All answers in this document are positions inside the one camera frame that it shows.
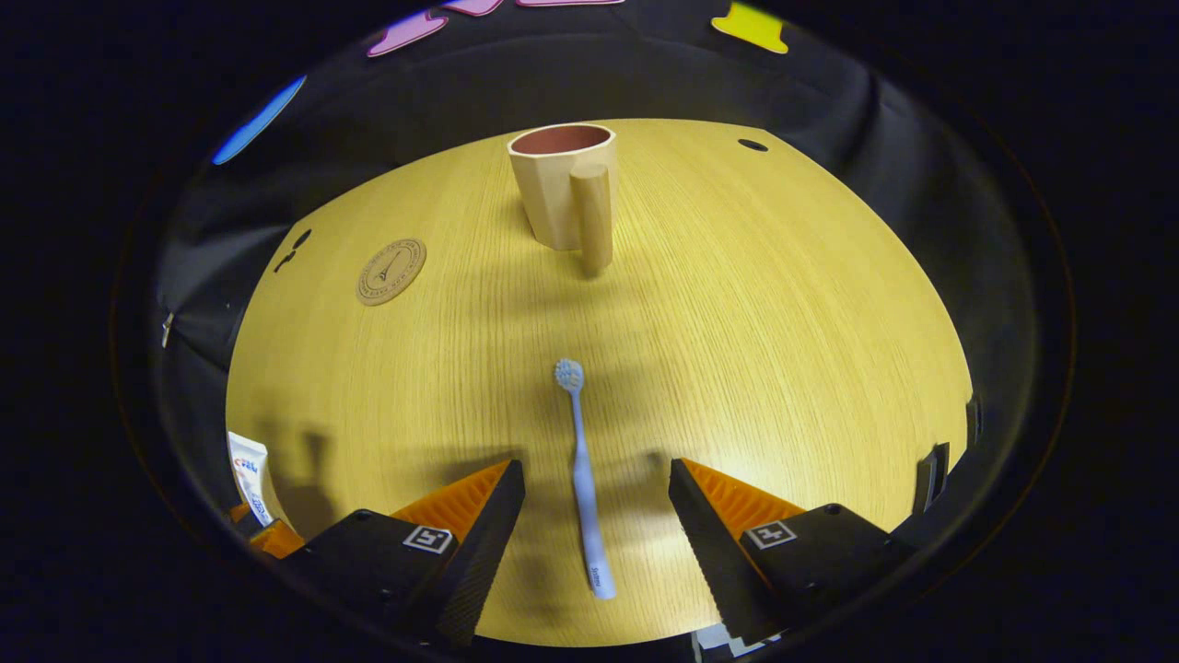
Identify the round brown coaster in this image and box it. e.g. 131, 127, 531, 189
356, 238, 428, 308

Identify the wooden desktop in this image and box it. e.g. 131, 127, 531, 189
226, 118, 975, 648

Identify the beige cup with handle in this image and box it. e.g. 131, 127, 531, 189
506, 122, 617, 278

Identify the white toothpaste tube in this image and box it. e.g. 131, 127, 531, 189
227, 430, 278, 529

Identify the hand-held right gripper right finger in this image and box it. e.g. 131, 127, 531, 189
668, 458, 922, 647

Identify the light blue toothbrush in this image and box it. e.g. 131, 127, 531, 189
553, 357, 617, 601

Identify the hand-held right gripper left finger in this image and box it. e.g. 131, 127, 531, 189
276, 459, 527, 647

